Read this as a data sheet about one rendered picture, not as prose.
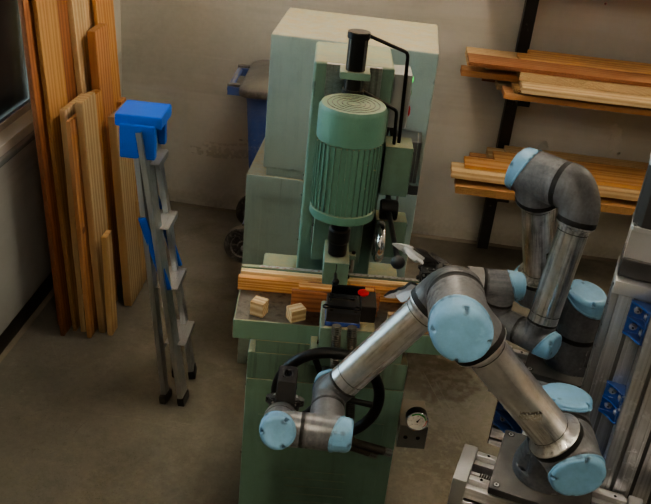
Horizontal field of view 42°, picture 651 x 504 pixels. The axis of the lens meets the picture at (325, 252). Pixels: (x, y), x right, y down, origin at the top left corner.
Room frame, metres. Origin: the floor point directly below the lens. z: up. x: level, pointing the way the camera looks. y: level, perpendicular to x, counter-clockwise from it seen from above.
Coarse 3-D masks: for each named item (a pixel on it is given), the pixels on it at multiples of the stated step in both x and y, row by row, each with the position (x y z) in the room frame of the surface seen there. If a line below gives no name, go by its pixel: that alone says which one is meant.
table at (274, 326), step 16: (240, 304) 1.97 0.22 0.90; (272, 304) 1.98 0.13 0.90; (288, 304) 1.99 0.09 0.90; (384, 304) 2.05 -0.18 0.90; (400, 304) 2.06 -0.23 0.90; (240, 320) 1.89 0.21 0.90; (256, 320) 1.90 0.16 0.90; (272, 320) 1.90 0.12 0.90; (288, 320) 1.91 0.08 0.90; (304, 320) 1.92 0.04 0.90; (384, 320) 1.96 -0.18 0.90; (240, 336) 1.89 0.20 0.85; (256, 336) 1.89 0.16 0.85; (272, 336) 1.89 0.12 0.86; (288, 336) 1.90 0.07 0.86; (304, 336) 1.90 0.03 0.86; (416, 352) 1.91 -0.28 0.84; (432, 352) 1.91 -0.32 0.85
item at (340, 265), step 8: (328, 240) 2.14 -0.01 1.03; (328, 256) 2.05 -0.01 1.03; (344, 256) 2.06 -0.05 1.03; (328, 264) 2.01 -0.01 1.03; (336, 264) 2.01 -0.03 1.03; (344, 264) 2.02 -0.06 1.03; (328, 272) 2.01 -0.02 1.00; (336, 272) 2.01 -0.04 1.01; (344, 272) 2.01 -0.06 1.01; (328, 280) 2.01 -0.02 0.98; (344, 280) 2.01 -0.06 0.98
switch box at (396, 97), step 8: (400, 72) 2.36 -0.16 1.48; (408, 72) 2.37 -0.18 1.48; (400, 80) 2.34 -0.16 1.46; (408, 80) 2.34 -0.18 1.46; (400, 88) 2.34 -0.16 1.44; (408, 88) 2.34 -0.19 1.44; (392, 96) 2.34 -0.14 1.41; (400, 96) 2.34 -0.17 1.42; (408, 96) 2.34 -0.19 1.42; (392, 104) 2.34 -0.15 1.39; (400, 104) 2.34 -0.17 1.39; (408, 104) 2.34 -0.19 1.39; (392, 112) 2.34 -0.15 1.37; (392, 120) 2.34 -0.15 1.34
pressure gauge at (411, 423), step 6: (414, 408) 1.86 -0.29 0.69; (420, 408) 1.86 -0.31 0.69; (408, 414) 1.85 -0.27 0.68; (414, 414) 1.84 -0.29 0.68; (420, 414) 1.85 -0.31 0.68; (426, 414) 1.85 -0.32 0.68; (408, 420) 1.84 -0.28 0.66; (414, 420) 1.84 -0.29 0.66; (420, 420) 1.85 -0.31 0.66; (426, 420) 1.85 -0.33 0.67; (408, 426) 1.84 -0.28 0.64; (414, 426) 1.85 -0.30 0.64; (420, 426) 1.85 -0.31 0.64; (426, 426) 1.84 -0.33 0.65
